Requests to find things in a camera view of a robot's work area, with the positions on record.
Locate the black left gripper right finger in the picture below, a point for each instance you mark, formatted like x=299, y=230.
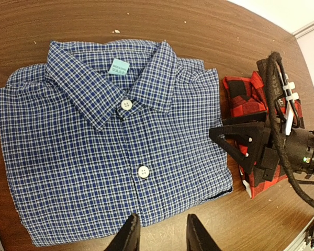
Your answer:
x=197, y=237

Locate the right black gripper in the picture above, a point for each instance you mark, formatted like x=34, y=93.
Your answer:
x=250, y=131

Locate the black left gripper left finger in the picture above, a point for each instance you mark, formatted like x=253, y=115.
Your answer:
x=128, y=237

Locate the red black plaid shirt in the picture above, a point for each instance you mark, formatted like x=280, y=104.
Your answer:
x=247, y=96

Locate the blue small-check long sleeve shirt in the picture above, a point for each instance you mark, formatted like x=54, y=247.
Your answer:
x=102, y=131

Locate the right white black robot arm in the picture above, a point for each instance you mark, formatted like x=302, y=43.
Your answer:
x=249, y=141

